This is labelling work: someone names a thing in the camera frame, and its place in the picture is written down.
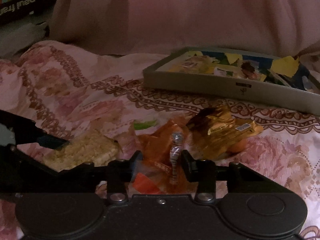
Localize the pink pillow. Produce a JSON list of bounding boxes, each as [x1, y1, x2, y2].
[[50, 0, 319, 57]]

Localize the small orange fruit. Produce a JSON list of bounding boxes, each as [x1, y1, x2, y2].
[[227, 138, 247, 154]]

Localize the gold foil snack packet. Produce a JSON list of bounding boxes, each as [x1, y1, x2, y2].
[[187, 106, 264, 161]]

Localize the grey cardboard tray box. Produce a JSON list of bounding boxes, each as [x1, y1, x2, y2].
[[143, 47, 319, 115]]

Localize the orange clear snack bag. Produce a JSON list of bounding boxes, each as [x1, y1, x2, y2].
[[129, 116, 197, 194]]

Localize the floral pink bedsheet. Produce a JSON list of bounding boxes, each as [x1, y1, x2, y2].
[[1, 41, 319, 239]]

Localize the rice cracker bar packet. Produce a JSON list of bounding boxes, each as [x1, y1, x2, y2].
[[43, 130, 121, 172]]

